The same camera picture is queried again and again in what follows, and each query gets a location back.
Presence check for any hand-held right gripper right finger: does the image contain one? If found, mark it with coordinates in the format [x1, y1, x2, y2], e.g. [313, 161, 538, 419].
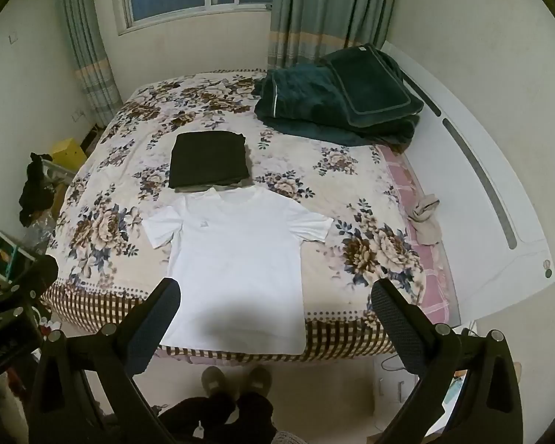
[371, 279, 523, 444]

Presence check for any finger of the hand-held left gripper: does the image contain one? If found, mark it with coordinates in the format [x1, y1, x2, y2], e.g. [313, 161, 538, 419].
[0, 255, 59, 322]

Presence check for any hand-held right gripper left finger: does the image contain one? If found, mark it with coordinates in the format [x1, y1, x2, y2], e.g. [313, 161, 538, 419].
[28, 277, 182, 444]

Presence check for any white t-shirt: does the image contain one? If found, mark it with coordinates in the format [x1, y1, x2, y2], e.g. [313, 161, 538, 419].
[141, 187, 336, 357]

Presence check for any green shelf rack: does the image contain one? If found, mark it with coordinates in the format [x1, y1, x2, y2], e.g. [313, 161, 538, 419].
[0, 221, 42, 287]

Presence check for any pink checked mattress sheet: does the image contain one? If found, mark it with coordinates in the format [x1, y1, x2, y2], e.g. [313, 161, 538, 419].
[374, 143, 458, 334]

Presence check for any grey shoe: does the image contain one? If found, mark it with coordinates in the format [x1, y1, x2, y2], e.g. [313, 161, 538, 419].
[201, 365, 229, 398]
[245, 364, 273, 396]

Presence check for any black hanging cloth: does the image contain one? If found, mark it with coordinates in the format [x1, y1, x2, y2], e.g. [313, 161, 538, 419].
[18, 152, 56, 227]

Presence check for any beige crumpled cloth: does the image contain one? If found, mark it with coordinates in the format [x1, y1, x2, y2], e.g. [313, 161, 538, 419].
[407, 194, 442, 247]

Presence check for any white headboard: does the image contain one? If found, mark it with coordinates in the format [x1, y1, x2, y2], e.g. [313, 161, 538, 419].
[379, 41, 553, 322]

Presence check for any yellow box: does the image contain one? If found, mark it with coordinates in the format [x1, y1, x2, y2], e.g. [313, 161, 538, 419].
[50, 138, 88, 169]

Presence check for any black folded garment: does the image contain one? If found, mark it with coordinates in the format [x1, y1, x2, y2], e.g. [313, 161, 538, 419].
[169, 131, 250, 190]

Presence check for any floral bedsheet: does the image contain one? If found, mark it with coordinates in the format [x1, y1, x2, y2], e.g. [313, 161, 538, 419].
[44, 69, 426, 361]

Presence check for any green striped curtain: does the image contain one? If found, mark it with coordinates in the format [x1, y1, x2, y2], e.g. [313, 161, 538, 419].
[266, 0, 403, 70]
[58, 0, 123, 128]

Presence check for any dark green pillow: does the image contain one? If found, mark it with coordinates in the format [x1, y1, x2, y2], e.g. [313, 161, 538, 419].
[324, 44, 425, 128]

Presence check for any dark green blanket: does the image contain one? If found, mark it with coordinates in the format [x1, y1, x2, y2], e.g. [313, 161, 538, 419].
[253, 45, 425, 149]

